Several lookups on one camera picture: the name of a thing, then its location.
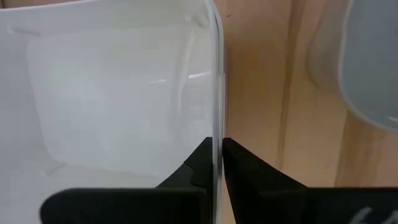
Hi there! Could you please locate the white plastic basket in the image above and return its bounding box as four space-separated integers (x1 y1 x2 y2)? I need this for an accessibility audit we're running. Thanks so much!
0 0 226 224

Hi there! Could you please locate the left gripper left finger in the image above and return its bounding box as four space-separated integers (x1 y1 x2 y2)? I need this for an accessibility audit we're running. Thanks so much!
157 136 215 224

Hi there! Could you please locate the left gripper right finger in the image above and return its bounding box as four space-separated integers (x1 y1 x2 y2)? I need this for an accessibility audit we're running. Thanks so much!
222 138 308 224

